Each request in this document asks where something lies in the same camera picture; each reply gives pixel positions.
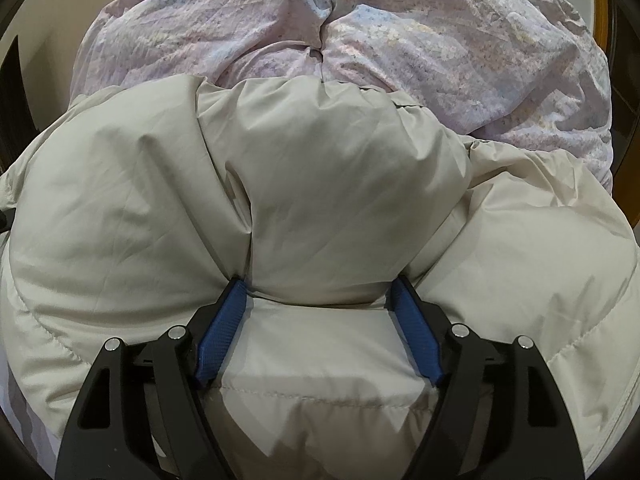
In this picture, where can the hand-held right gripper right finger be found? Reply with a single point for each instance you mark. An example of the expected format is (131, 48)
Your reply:
(415, 335)

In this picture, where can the light grey puffer jacket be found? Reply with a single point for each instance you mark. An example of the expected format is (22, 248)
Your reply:
(325, 185)

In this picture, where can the black flat television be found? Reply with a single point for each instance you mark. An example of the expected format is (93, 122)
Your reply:
(17, 120)

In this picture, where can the bed with lavender sheet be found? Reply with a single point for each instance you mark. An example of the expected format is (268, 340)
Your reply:
(17, 410)

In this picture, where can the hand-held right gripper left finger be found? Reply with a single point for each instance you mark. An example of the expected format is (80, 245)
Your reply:
(220, 332)

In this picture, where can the pink floral duvet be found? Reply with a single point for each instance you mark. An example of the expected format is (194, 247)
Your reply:
(425, 50)

